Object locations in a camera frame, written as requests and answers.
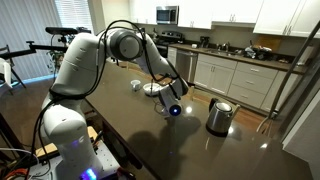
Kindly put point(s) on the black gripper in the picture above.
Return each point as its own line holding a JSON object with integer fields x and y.
{"x": 160, "y": 108}

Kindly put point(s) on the white ceramic mug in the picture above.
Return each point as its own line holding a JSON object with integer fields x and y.
{"x": 135, "y": 85}

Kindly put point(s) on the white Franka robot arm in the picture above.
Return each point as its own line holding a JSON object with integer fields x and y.
{"x": 76, "y": 66}

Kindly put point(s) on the white ceramic bowl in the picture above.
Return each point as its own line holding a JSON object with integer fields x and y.
{"x": 149, "y": 90}

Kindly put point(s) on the white two-door base cabinet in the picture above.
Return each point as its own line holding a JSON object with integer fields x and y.
{"x": 271, "y": 93}

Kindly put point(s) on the metal spoon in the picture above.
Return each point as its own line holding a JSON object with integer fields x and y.
{"x": 152, "y": 85}

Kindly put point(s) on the stainless steel dishwasher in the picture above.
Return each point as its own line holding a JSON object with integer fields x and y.
{"x": 187, "y": 63}

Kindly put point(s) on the narrow white base cabinet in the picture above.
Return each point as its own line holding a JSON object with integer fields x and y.
{"x": 171, "y": 53}

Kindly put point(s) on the steel pot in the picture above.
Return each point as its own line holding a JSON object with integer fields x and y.
{"x": 218, "y": 116}

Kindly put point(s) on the white sink base cabinet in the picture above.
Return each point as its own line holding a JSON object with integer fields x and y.
{"x": 213, "y": 76}

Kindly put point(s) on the black kitchen stove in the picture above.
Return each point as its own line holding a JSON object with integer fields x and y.
{"x": 173, "y": 36}

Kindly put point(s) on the tan wooden chair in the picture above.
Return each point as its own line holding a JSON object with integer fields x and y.
{"x": 237, "y": 110}

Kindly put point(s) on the black coffee maker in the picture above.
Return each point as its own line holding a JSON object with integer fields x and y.
{"x": 204, "y": 41}

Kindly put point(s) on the metal sink faucet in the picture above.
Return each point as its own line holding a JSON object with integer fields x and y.
{"x": 226, "y": 46}

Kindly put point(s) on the stainless steel microwave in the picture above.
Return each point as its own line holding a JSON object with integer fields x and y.
{"x": 166, "y": 15}

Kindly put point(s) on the white drawer base cabinet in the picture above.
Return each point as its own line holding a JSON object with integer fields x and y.
{"x": 253, "y": 83}

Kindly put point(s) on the dish pile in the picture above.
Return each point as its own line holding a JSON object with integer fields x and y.
{"x": 256, "y": 51}

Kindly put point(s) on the wooden cutting board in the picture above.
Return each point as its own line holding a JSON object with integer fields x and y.
{"x": 269, "y": 42}

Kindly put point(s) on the white window blind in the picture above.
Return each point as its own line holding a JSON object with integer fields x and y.
{"x": 73, "y": 13}

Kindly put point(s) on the stainless steel refrigerator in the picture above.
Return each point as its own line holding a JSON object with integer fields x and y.
{"x": 310, "y": 86}

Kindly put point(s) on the white paper towel roll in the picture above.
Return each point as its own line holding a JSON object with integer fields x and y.
{"x": 309, "y": 57}

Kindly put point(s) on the white perforated base plate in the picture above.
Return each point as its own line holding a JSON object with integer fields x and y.
{"x": 108, "y": 161}

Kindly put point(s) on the white wall cabinets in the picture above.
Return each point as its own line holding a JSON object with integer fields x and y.
{"x": 200, "y": 11}
{"x": 286, "y": 15}

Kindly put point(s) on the black stereo camera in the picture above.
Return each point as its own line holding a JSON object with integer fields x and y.
{"x": 61, "y": 30}

